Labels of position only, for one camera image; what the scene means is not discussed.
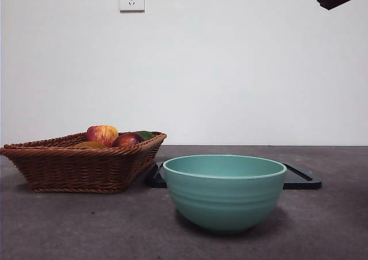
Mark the teal ribbed bowl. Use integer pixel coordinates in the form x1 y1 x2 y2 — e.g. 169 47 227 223
162 154 288 234

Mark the dark green rectangular tray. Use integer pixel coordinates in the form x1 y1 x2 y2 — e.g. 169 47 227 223
148 161 323 190

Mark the green fruit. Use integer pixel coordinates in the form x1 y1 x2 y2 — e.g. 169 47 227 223
135 130 155 142

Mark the dark red apple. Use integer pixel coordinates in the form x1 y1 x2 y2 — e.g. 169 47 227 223
112 132 145 148

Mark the red and yellow apple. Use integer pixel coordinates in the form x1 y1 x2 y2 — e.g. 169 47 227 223
85 124 120 147

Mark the brown wicker basket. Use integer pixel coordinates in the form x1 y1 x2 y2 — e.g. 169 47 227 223
0 131 168 194

